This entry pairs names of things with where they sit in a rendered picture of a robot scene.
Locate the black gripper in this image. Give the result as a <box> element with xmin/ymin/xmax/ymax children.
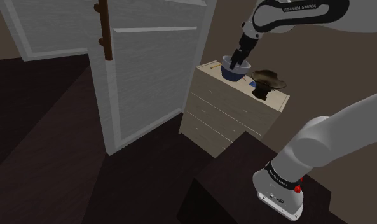
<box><xmin>230</xmin><ymin>32</ymin><xmax>260</xmax><ymax>70</ymax></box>

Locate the blue and white bowl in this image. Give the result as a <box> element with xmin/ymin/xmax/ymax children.
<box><xmin>220</xmin><ymin>55</ymin><xmax>252</xmax><ymax>83</ymax></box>

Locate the dark brown hat-shaped figure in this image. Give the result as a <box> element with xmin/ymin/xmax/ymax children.
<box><xmin>250</xmin><ymin>69</ymin><xmax>287</xmax><ymax>101</ymax></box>

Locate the beige chest of drawers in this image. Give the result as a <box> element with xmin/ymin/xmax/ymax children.
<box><xmin>179</xmin><ymin>60</ymin><xmax>291</xmax><ymax>159</ymax></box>

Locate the dark robot stand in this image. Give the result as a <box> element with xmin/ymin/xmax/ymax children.
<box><xmin>175</xmin><ymin>130</ymin><xmax>348</xmax><ymax>224</ymax></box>

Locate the white door with brown handle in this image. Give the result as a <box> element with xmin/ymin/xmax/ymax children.
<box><xmin>0</xmin><ymin>0</ymin><xmax>219</xmax><ymax>156</ymax></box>

